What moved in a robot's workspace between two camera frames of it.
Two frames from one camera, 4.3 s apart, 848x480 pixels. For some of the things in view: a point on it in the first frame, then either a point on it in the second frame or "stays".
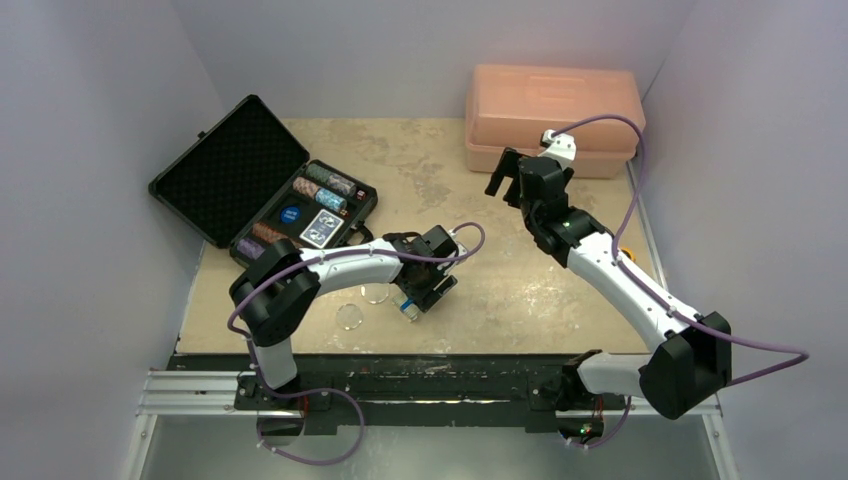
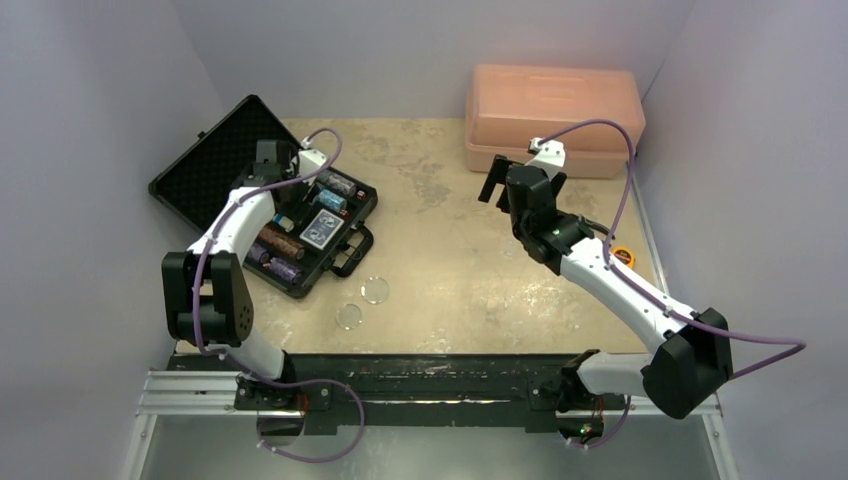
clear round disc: [349, 317] stays
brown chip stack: [266, 233] stays
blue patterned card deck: [322, 228] stays
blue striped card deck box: [406, 306] to [286, 223]
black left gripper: [424, 298] to [298, 208]
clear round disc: [374, 293] stays
